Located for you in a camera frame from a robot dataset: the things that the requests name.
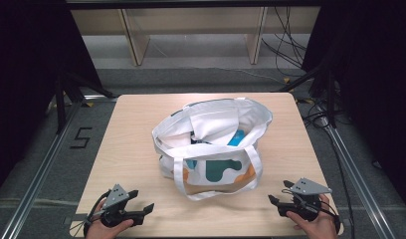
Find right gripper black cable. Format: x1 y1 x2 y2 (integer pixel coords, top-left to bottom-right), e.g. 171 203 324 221
318 198 342 234

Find dark item in bag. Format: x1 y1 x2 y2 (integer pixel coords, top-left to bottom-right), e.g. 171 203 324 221
190 130 212 145

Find person's right hand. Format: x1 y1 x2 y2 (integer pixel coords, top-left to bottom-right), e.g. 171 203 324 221
286 193 340 239

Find white printed canvas tote bag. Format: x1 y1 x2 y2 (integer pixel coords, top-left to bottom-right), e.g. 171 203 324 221
151 97 274 202

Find black hanging cables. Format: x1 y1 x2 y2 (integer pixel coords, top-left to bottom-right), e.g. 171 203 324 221
261 6 308 78

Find aluminium floor rail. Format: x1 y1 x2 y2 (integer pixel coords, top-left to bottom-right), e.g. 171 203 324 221
314 105 397 239
0 95 119 239

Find person's left hand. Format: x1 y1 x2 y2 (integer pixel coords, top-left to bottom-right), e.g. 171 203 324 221
85 198 135 239

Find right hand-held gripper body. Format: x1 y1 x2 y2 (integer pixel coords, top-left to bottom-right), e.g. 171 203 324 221
277 177 333 223

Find dark curtain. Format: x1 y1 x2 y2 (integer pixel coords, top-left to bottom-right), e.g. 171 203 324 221
0 0 103 198
301 0 406 215

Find black floor cable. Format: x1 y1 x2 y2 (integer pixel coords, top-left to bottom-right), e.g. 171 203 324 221
296 96 356 239

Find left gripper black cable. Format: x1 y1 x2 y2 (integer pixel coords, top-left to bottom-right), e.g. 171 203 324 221
71 189 111 239

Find black tripod stand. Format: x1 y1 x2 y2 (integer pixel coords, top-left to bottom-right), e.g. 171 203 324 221
278 62 338 129
54 70 115 134

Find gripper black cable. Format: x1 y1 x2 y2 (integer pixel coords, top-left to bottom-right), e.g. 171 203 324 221
318 198 342 234
71 189 111 239

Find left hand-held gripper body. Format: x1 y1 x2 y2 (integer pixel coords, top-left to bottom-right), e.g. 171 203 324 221
101 183 145 229

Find blue packet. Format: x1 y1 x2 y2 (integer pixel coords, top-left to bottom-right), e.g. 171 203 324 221
226 128 247 147

